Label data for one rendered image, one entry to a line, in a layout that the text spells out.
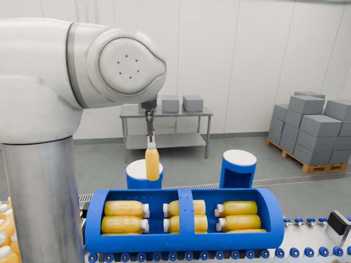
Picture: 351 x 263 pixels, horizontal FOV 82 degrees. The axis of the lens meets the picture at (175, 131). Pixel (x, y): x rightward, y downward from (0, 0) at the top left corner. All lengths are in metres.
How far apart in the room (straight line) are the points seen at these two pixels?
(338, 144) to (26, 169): 4.26
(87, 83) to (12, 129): 0.12
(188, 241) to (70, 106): 0.80
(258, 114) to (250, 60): 1.25
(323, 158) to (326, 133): 0.46
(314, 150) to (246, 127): 1.64
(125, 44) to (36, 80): 0.13
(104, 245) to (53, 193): 0.68
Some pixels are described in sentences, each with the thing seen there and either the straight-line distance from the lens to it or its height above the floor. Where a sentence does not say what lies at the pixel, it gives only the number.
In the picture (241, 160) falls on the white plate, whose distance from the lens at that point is 1.80.
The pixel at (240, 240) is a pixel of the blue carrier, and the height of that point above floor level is 1.10.
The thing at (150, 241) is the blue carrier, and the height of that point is 1.11.
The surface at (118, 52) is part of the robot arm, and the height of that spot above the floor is 1.86.
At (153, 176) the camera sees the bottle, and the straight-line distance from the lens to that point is 1.07.
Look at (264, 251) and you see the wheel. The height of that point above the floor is 0.97.
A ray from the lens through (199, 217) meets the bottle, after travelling 1.04.
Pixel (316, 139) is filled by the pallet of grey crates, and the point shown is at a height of 0.64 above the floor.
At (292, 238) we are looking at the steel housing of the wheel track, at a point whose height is 0.93.
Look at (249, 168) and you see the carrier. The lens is 1.79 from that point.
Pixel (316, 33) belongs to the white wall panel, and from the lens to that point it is 5.57.
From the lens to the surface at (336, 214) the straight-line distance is 1.46.
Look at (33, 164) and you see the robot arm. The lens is 0.37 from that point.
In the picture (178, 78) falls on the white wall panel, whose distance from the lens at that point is 4.24.
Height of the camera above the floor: 1.86
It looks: 21 degrees down
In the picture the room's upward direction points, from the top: 2 degrees clockwise
